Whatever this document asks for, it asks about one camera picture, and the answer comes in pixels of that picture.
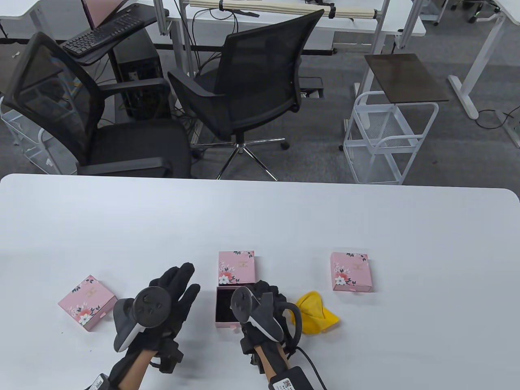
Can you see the person's left hand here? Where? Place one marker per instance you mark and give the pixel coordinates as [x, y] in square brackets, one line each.
[180, 292]

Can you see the person's right hand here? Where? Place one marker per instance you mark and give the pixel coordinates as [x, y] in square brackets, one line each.
[270, 294]

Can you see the grey hand controller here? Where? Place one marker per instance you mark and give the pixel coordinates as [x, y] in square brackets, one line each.
[260, 317]
[152, 306]

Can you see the yellow cleaning cloth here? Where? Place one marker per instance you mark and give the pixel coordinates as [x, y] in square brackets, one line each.
[319, 313]

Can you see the person's left forearm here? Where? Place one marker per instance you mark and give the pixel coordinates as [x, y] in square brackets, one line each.
[136, 367]

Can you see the person's right forearm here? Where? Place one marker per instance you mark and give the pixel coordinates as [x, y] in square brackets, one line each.
[268, 363]

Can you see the black left forearm module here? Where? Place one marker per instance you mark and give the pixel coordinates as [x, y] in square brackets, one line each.
[101, 382]

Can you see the black right forearm module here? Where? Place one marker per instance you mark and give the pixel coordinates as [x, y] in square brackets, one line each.
[290, 380]

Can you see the black mesh office chair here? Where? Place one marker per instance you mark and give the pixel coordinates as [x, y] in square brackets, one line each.
[134, 146]

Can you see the floor power box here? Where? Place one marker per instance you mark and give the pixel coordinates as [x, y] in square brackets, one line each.
[310, 84]

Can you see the black chair with chrome base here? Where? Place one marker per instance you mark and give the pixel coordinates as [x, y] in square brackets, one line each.
[252, 69]

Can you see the black computer tower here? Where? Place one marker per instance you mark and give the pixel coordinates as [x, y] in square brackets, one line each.
[138, 69]

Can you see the brown board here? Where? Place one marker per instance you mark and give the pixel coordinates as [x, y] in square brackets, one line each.
[406, 77]

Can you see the black keyboard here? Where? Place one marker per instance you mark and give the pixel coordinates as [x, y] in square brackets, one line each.
[101, 34]

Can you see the white desk with angled leg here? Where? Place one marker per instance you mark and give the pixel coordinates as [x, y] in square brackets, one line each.
[484, 48]

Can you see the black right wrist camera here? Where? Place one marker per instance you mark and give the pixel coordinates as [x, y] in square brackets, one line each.
[255, 359]

